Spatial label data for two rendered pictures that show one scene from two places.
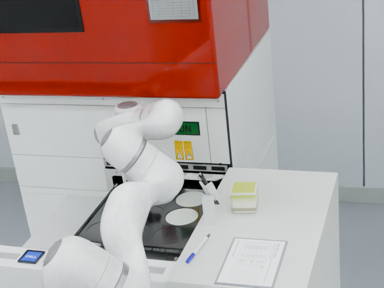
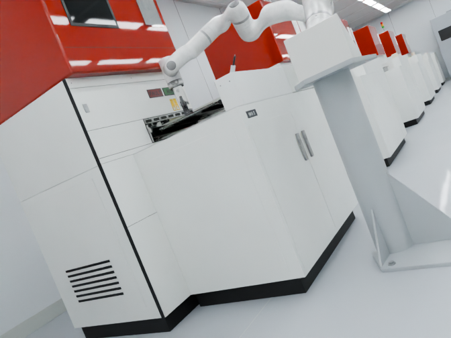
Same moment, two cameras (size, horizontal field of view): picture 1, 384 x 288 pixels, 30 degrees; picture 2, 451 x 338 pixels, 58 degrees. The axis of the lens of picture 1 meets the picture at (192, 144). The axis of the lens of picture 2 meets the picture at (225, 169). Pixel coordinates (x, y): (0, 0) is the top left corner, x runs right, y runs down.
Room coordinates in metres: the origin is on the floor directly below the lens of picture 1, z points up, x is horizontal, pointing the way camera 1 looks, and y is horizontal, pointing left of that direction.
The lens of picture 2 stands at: (1.47, 2.28, 0.69)
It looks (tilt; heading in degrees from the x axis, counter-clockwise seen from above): 3 degrees down; 283
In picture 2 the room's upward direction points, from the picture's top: 22 degrees counter-clockwise
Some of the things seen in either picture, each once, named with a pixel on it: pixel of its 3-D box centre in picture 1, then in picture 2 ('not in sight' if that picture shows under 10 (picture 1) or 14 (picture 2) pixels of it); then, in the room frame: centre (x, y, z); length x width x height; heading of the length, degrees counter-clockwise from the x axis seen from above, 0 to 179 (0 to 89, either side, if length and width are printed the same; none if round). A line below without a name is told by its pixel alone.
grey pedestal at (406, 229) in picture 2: not in sight; (387, 154); (1.22, 0.51, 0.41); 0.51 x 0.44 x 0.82; 154
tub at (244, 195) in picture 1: (244, 197); not in sight; (1.81, -0.13, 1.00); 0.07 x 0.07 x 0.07; 78
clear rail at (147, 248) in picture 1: (126, 247); not in sight; (1.78, 0.22, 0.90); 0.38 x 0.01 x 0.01; 70
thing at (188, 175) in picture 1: (166, 183); (175, 126); (2.15, 0.10, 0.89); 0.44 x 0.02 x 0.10; 70
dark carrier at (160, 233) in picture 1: (148, 214); (205, 112); (1.95, 0.16, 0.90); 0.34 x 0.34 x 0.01; 70
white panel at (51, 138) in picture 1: (114, 146); (143, 110); (2.23, 0.26, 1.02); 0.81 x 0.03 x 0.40; 70
